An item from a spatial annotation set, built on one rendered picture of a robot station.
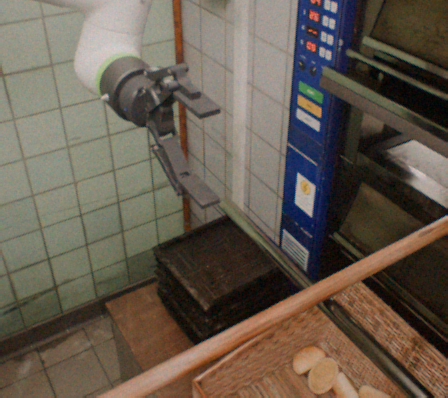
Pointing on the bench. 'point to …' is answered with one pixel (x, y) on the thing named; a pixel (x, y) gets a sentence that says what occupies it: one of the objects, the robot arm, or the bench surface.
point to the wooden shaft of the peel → (225, 341)
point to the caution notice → (305, 194)
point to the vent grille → (295, 250)
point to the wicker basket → (255, 357)
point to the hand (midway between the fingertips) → (206, 157)
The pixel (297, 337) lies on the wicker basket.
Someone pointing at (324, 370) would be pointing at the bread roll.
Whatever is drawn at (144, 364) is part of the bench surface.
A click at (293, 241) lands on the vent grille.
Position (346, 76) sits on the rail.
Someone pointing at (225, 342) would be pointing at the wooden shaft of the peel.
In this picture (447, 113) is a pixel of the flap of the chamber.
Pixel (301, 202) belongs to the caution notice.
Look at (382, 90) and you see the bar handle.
